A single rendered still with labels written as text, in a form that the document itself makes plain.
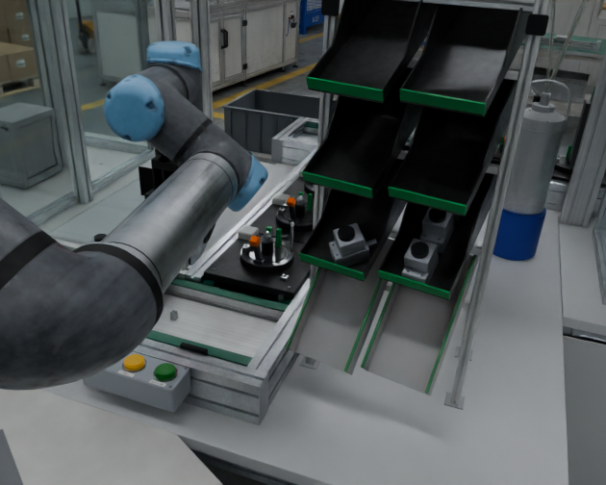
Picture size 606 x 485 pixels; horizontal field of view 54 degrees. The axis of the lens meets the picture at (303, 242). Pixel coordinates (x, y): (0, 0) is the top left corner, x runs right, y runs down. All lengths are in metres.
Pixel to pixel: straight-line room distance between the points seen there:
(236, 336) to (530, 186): 0.96
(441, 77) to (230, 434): 0.76
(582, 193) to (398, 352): 1.20
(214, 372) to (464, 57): 0.73
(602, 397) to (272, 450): 1.01
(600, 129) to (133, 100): 1.65
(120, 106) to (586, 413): 1.53
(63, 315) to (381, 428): 0.90
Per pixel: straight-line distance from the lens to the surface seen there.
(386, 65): 1.01
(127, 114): 0.77
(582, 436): 1.96
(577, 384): 1.84
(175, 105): 0.79
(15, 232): 0.47
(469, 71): 1.00
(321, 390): 1.32
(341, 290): 1.20
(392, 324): 1.18
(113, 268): 0.50
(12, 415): 1.36
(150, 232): 0.57
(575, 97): 6.42
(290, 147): 2.43
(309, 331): 1.20
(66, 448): 1.26
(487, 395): 1.39
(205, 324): 1.40
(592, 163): 2.17
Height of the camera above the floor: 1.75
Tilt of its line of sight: 29 degrees down
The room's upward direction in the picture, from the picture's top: 3 degrees clockwise
